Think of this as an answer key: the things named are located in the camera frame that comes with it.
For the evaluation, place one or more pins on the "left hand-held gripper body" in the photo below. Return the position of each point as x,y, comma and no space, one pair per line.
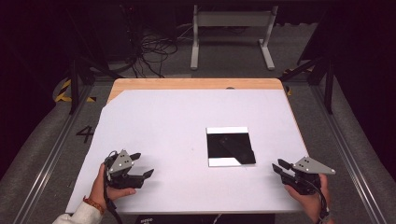
120,163

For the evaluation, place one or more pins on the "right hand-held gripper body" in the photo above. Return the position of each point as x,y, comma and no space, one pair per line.
308,168

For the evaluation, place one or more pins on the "black cloth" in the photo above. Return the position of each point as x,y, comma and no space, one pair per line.
229,146

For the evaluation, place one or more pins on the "white square board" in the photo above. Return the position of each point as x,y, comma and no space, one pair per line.
222,161

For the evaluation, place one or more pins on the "person's left hand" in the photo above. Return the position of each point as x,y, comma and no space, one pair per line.
100,189

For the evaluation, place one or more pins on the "person's right hand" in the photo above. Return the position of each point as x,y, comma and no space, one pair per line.
313,203

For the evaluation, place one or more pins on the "white table sheet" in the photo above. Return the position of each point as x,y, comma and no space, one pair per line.
162,124

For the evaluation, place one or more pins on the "person's white left sleeve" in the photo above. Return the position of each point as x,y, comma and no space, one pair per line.
81,216

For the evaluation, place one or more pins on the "black metal stand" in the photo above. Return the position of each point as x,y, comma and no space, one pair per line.
328,87
74,84

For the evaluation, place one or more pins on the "yellow black floor tape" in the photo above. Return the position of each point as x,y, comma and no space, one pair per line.
63,90

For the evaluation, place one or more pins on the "wooden table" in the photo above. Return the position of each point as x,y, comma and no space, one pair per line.
193,83

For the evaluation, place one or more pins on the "aluminium floor rail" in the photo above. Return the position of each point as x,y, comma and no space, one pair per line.
348,161
46,161

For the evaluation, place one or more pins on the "grey metal stand frame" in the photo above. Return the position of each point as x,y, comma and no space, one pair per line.
232,18

